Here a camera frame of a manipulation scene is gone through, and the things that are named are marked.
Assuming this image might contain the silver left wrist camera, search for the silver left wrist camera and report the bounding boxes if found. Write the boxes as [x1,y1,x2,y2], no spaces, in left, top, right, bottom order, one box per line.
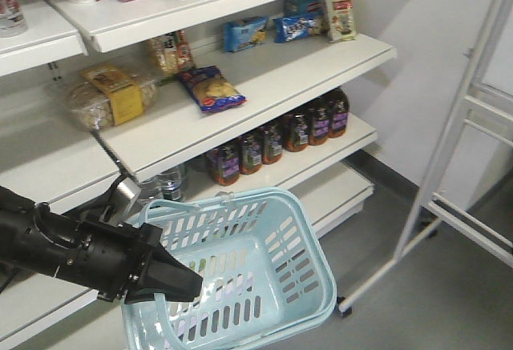
[100,174,141,226]

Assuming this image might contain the brown plum juice bottle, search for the brown plum juice bottle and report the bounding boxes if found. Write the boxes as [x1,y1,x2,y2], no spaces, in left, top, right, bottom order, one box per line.
[206,144,240,186]
[325,88,349,138]

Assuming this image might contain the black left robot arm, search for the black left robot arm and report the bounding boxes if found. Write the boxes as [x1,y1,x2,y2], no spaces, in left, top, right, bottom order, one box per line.
[1,187,203,304]

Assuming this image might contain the white rolling rack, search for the white rolling rack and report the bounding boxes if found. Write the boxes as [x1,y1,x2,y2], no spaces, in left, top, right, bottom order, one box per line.
[337,0,512,316]

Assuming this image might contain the boxed biscuits yellow label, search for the boxed biscuits yellow label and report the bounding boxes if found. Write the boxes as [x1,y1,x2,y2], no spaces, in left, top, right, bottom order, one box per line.
[65,63,157,131]

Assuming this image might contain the clear water bottle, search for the clear water bottle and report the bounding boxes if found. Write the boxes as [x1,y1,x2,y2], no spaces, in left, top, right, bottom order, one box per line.
[156,163,188,202]

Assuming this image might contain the light blue plastic basket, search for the light blue plastic basket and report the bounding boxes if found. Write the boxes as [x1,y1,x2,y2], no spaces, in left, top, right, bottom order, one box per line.
[121,187,337,349]

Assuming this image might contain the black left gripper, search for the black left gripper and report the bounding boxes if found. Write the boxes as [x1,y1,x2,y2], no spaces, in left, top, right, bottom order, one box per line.
[59,223,203,304]

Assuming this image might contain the red Coca-Cola aluminium bottle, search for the red Coca-Cola aluminium bottle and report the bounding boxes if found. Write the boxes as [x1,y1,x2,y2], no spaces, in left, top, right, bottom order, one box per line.
[1,0,27,38]

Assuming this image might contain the white metal shelving unit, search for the white metal shelving unit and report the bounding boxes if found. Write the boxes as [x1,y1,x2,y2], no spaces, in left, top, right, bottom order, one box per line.
[0,0,398,350]

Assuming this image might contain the blue snack bag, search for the blue snack bag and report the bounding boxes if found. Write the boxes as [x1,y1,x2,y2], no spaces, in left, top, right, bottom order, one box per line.
[176,66,246,113]

